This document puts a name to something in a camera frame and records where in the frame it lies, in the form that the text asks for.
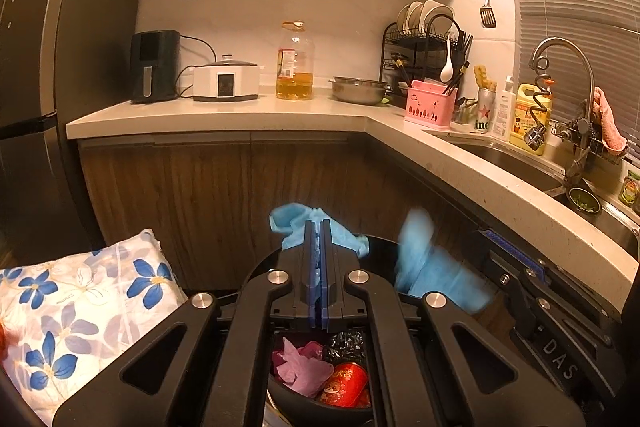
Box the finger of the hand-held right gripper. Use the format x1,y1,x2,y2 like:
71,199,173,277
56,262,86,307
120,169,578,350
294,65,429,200
500,269,628,413
477,229,617,324

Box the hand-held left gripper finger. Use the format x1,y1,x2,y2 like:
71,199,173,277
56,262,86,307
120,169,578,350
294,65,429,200
320,218,586,427
52,219,321,427

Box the black trash bin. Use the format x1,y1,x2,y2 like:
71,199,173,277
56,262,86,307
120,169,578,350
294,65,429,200
250,232,501,427

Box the black plastic bag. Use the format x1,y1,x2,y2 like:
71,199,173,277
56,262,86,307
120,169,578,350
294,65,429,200
324,329,366,365

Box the purple plastic bag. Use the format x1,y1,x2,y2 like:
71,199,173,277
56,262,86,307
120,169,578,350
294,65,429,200
271,336,335,398

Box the red snack bag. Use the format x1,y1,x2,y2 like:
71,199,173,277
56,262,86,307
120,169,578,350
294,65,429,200
315,362,372,409

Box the steel sink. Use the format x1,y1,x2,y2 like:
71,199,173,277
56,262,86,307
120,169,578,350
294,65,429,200
425,129,640,258

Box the white pump bottle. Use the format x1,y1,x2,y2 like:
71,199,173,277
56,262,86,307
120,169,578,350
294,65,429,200
492,76,517,142

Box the yellow detergent bottle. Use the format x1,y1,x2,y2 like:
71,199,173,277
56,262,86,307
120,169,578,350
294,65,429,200
510,82,553,152

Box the glass jar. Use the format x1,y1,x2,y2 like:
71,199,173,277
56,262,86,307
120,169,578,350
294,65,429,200
619,169,640,208

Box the green beer can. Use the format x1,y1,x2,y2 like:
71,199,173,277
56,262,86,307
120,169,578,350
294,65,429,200
474,88,496,134

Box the pink dishcloth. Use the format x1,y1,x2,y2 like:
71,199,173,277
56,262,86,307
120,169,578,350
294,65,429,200
594,88,628,158

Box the pink utensil basket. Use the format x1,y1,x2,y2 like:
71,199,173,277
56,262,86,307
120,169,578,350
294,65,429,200
404,81,458,126

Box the kitchen counter with wooden cabinets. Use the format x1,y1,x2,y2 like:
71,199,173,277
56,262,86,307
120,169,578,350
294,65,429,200
65,94,640,323

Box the black chopsticks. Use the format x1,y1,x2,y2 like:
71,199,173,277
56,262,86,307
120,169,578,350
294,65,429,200
442,62,471,95

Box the steel bowl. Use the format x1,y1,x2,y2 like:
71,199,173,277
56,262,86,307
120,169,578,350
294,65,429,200
328,76,392,105

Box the white ceramic spoon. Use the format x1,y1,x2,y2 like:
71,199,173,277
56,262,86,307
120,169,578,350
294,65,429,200
440,32,457,82

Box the cooking oil bottle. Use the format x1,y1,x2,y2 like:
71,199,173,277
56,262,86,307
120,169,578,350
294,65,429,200
276,20,316,102

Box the steel faucet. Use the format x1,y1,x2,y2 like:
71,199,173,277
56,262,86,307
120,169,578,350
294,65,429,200
522,38,597,188

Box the white electric cooker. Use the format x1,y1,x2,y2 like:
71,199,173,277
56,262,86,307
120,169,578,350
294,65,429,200
192,54,262,102

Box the black dish rack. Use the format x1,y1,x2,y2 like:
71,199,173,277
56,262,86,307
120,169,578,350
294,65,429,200
382,14,473,108

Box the blue floral cloth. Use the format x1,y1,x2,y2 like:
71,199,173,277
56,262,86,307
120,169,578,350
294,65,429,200
0,228,188,427

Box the white bowl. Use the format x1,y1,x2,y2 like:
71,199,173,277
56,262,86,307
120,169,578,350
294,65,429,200
422,0,456,32

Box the window blinds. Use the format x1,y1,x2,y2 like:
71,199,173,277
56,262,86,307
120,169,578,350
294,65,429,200
515,0,640,142

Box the black air fryer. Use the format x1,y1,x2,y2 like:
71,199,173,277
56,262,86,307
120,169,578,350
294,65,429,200
130,30,182,104

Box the steel refrigerator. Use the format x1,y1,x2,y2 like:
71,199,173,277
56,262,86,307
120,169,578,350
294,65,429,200
0,0,146,268

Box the wire sink caddy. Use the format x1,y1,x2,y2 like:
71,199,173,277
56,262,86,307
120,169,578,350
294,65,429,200
550,119,628,165

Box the black power cable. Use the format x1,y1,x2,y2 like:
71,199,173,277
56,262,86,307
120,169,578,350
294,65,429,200
177,34,218,100

